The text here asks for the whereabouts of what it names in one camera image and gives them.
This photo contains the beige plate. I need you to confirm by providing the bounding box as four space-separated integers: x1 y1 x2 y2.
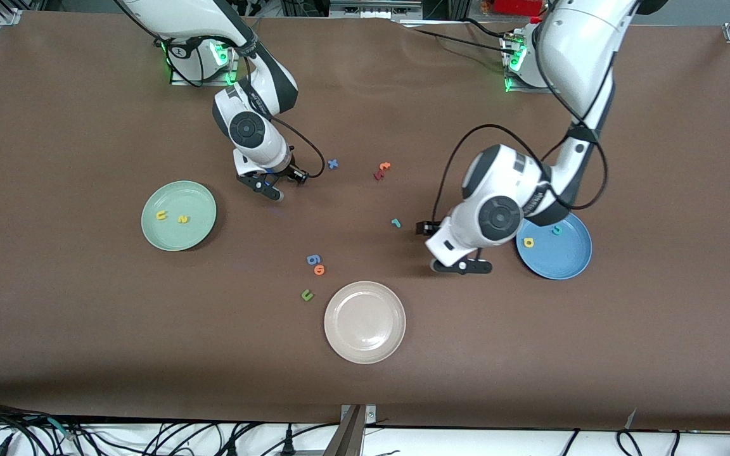
324 281 407 365

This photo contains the green plate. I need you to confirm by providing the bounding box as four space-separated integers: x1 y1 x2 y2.
141 180 218 252

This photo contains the blue plate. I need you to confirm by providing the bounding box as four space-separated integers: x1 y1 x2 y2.
517 212 593 281

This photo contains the brown table cover sheet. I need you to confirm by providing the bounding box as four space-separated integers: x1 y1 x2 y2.
0 9 730 431

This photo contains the grey device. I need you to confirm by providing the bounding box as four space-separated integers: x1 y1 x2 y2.
329 0 424 20

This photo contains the red box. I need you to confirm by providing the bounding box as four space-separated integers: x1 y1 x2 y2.
492 0 546 16

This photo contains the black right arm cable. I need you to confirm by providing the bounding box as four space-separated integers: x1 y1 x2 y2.
121 0 326 181

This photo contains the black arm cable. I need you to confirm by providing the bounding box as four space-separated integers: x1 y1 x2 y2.
121 0 326 181
432 19 610 219

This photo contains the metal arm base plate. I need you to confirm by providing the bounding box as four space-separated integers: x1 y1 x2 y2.
170 38 240 87
501 32 553 94

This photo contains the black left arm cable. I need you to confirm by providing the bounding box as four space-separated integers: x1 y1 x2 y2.
432 19 610 219

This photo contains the black cable on table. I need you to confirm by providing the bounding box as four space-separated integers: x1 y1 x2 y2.
460 18 511 39
400 24 519 56

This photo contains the metal table bracket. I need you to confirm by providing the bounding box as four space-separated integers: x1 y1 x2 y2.
322 404 378 456

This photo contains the black cable loop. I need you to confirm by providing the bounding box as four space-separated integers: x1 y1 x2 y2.
615 429 643 456

